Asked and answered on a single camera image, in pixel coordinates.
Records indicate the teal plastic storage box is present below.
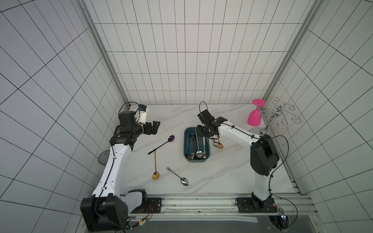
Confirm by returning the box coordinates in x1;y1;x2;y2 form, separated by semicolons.
183;127;210;163

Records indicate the white handled silver spoon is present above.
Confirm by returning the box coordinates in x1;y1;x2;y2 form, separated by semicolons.
203;137;207;159

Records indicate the copper long spoon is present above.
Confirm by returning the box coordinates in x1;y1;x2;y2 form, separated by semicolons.
213;138;223;149

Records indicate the black spoon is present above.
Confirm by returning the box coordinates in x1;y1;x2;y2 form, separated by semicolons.
187;134;194;160

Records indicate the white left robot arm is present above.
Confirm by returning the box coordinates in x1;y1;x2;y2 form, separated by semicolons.
80;104;160;233

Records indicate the chrome cup rack stand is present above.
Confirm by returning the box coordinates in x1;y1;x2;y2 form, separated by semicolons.
259;96;302;136

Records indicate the grey mesh cup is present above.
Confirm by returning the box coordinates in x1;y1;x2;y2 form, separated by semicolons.
98;150;110;165

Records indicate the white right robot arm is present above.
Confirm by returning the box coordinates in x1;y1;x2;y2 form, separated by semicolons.
197;109;279;209

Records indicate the pink plastic goblet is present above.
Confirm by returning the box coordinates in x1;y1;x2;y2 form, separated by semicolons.
247;99;266;127

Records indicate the gold spoon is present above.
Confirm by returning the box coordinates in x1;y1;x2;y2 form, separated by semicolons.
153;150;160;180

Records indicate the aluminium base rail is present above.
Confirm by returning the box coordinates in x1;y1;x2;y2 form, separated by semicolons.
81;193;318;225

